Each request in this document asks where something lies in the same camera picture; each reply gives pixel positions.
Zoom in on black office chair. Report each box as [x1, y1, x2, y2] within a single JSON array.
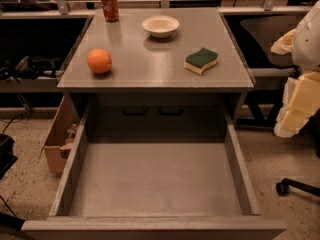
[[239, 15, 320, 198]]

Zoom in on green yellow sponge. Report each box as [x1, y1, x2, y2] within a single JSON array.
[[184, 48, 218, 75]]

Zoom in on orange soda can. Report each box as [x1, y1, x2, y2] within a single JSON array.
[[101, 0, 119, 22]]

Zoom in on grey cabinet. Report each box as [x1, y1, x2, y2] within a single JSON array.
[[59, 8, 253, 142]]

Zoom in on white bowl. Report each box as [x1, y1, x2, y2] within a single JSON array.
[[142, 15, 180, 38]]

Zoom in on grey open top drawer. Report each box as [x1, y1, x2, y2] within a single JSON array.
[[21, 97, 287, 240]]

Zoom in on orange fruit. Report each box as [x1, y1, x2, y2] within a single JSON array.
[[87, 49, 112, 74]]

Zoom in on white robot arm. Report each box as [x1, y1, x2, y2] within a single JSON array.
[[271, 1, 320, 138]]

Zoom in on black drawer handle left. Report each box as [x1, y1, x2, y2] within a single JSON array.
[[122, 106, 147, 116]]

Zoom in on cardboard box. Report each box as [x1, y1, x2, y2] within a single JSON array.
[[43, 97, 78, 174]]

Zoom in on black drawer handle right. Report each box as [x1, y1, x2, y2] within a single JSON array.
[[158, 106, 184, 116]]

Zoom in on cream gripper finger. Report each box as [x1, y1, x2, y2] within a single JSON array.
[[274, 71, 320, 138], [271, 29, 296, 55]]

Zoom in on black headphones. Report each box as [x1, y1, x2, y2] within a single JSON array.
[[0, 56, 62, 80]]

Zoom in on black drawer handle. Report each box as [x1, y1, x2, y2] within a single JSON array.
[[158, 106, 184, 116], [122, 106, 147, 116]]

